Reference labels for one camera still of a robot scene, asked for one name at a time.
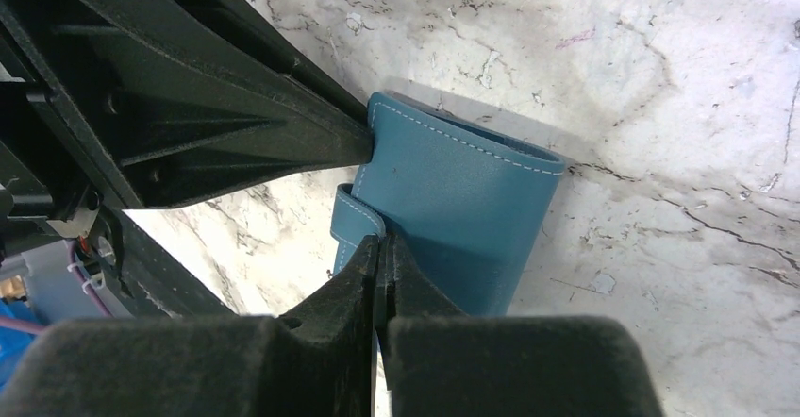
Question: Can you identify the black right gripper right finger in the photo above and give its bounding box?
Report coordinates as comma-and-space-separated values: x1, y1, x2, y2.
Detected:
378, 234, 662, 416

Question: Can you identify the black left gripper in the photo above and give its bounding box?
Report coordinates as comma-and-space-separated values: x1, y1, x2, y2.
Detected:
1, 0, 373, 321

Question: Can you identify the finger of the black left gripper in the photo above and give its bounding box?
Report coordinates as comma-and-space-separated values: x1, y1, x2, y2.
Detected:
175, 0, 367, 125

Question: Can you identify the blue leather card holder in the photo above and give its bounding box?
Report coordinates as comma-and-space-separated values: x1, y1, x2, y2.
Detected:
330, 92, 566, 316

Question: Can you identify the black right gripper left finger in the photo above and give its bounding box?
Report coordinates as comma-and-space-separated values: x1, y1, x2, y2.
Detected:
1, 235, 379, 416

